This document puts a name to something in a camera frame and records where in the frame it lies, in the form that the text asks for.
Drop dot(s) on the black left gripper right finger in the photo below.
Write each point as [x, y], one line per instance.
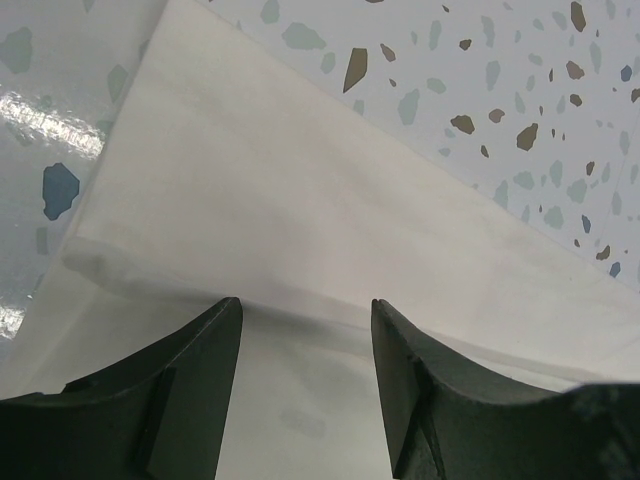
[447, 417]

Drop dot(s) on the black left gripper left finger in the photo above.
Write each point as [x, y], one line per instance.
[159, 413]

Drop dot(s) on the white t-shirt red print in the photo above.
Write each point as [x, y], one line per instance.
[228, 174]

